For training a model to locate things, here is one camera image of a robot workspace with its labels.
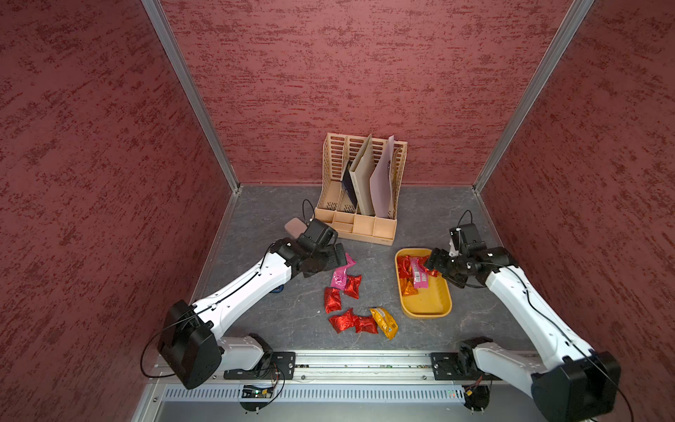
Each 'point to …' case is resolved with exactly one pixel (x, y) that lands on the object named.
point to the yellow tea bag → (386, 321)
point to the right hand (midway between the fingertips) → (431, 273)
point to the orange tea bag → (406, 287)
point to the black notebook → (348, 185)
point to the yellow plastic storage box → (436, 301)
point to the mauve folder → (380, 179)
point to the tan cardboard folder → (361, 171)
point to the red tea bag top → (404, 267)
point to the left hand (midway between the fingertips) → (332, 266)
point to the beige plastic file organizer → (335, 206)
